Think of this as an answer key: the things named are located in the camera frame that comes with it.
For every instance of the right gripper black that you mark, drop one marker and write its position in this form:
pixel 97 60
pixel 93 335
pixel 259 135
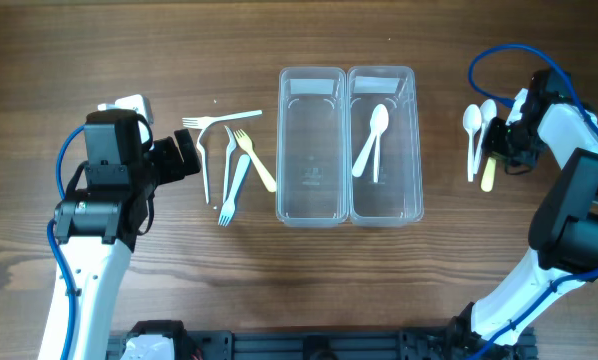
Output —
pixel 490 146

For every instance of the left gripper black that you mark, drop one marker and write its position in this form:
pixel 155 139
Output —
pixel 174 169

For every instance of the white curved thin fork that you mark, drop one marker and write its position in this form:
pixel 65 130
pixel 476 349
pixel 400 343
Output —
pixel 204 167

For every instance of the white spoon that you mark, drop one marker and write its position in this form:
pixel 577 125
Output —
pixel 379 123
pixel 488 112
pixel 472 124
pixel 362 159

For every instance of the yellow plastic spoon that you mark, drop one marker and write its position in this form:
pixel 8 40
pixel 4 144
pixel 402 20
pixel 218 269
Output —
pixel 488 176

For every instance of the white fork horizontal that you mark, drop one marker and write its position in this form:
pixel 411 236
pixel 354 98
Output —
pixel 204 122

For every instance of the white fork with narrow handle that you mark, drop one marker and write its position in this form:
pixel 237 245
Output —
pixel 230 148

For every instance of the light blue plastic fork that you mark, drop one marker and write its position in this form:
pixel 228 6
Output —
pixel 229 207

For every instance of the yellow plastic fork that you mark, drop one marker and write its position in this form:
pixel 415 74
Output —
pixel 245 142

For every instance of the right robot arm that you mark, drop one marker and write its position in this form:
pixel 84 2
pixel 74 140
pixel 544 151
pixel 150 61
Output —
pixel 563 234

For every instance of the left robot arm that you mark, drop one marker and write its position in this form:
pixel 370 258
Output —
pixel 104 208

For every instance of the right clear plastic container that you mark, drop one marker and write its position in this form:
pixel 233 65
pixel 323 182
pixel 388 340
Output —
pixel 389 191

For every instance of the clear plastic container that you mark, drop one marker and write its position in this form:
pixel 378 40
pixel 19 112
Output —
pixel 389 191
pixel 312 147

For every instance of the left clear plastic container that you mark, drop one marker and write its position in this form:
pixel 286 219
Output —
pixel 312 147

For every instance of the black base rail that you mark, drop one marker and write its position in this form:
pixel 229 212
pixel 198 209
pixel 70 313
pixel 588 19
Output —
pixel 405 344

